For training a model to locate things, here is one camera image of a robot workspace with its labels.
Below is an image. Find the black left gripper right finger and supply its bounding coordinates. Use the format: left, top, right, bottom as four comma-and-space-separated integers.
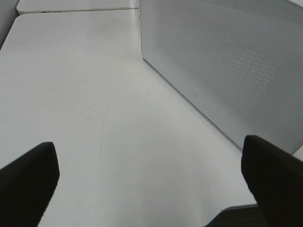
241, 135, 303, 227

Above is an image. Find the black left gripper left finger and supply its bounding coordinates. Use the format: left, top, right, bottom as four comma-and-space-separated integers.
0, 142, 60, 227

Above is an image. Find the white microwave door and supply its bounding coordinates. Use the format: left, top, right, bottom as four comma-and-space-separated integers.
140, 0, 303, 154

